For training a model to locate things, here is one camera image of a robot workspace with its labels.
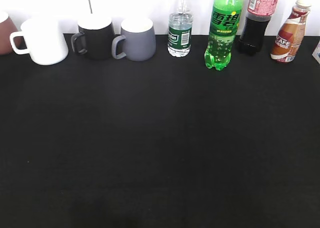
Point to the green sprite bottle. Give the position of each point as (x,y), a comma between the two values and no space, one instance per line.
(224,23)

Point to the white ceramic mug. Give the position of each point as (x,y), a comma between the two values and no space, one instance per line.
(44,41)

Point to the red brown cup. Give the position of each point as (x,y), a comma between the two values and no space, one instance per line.
(6,28)

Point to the black tablecloth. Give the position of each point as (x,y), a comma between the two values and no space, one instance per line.
(161,143)

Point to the grey ceramic mug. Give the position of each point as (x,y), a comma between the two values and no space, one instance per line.
(137,40)

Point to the clear water bottle green label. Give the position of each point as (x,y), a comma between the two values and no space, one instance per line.
(180,25)

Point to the black ceramic mug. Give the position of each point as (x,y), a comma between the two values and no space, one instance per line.
(94,37)

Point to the dark cola bottle red label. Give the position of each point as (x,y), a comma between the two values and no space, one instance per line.
(258,16)

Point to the brown coffee drink bottle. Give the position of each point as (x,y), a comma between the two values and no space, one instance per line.
(291,34)

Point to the white carton at right edge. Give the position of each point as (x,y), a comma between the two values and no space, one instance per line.
(316,53)

